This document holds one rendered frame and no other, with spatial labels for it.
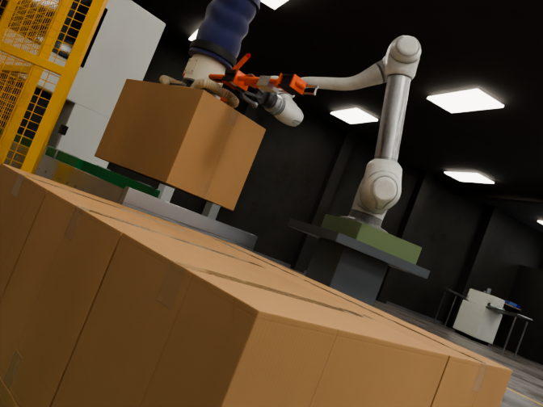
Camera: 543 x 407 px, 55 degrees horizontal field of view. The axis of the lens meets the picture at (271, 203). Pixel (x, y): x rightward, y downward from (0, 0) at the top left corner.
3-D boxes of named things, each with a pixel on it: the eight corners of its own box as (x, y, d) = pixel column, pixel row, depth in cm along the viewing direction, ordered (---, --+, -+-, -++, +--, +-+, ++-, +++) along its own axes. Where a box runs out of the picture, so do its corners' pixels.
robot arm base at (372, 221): (366, 230, 257) (369, 220, 257) (388, 235, 236) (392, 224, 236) (334, 217, 252) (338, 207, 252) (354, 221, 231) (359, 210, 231)
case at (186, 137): (93, 156, 243) (126, 77, 245) (159, 182, 273) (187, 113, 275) (166, 182, 203) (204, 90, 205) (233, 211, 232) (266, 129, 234)
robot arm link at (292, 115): (273, 121, 239) (265, 103, 247) (294, 134, 250) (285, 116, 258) (289, 106, 235) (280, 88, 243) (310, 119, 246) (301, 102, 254)
